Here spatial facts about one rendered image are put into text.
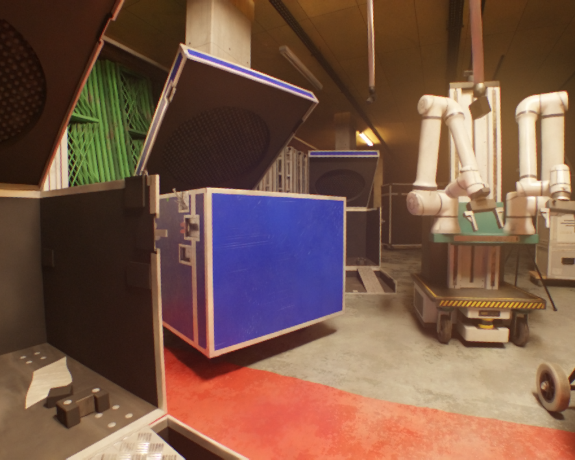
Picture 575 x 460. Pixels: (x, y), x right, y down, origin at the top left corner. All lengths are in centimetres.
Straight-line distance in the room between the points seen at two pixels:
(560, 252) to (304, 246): 339
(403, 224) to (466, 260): 570
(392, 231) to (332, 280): 603
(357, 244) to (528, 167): 346
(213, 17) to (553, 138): 287
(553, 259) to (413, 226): 432
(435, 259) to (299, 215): 121
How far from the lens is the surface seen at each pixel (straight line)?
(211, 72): 201
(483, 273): 258
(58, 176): 307
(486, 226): 246
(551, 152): 239
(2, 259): 189
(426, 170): 212
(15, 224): 190
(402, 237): 814
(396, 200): 807
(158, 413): 123
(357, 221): 517
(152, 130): 220
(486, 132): 262
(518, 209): 238
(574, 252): 462
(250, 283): 162
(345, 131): 758
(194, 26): 354
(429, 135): 213
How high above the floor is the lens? 82
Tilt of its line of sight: 2 degrees down
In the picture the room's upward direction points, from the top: straight up
